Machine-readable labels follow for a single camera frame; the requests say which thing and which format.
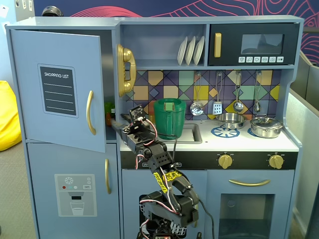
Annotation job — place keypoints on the steel slotted spoon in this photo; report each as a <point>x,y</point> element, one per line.
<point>197,109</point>

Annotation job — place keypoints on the orange toy food item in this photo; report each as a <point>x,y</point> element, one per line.
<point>109,119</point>

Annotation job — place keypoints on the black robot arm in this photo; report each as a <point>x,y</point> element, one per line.
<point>162,156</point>

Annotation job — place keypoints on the steel pot with lid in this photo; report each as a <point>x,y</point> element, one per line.
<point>265,127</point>

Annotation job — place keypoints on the white plate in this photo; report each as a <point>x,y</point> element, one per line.
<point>182,51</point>
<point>199,51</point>
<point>190,51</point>

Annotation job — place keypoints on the blue toy kitchen cabinet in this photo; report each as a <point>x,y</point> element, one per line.
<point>244,143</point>

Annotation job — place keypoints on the green plastic pitcher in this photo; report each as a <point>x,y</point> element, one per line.
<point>169,122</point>

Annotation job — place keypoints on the steel ladle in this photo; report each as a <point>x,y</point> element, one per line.
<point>238,106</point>

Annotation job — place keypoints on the gold toy telephone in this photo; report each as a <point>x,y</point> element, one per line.
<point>125,53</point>

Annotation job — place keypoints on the yellow bean bag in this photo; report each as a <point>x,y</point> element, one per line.
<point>8,119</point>

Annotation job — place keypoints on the grey toy sink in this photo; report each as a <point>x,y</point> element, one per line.
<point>193,134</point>

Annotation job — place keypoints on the green toy food item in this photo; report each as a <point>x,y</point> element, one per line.
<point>109,107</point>

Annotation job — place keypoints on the small green tan block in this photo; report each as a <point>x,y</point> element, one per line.
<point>169,105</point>

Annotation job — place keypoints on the blue oven door with window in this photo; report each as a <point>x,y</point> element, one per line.
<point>214,214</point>

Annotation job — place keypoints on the grey locker cabinet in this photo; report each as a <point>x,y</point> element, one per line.
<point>23,10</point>

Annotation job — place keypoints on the steel spatula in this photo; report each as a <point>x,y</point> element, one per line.
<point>217,108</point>

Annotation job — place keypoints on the open steel pot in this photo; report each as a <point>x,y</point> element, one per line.
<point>230,120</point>

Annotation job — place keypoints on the gold stove knob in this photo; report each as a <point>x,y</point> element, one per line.
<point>275,161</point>
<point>225,161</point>

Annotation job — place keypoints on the black round helmet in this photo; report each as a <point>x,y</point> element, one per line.
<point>51,12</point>

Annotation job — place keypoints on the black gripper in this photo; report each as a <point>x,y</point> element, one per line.
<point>126,132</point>

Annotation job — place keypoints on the blue ice dispenser cabinet door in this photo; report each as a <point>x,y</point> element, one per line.
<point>40,169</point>

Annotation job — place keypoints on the small camera circuit board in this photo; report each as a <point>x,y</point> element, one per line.
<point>136,113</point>

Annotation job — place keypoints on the hanging metal spoon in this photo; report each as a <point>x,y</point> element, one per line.
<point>257,107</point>

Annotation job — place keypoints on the blue shopping list cabinet door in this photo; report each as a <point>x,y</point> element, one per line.
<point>27,99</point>

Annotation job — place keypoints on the black microwave door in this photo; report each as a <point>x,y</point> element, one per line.
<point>231,30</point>

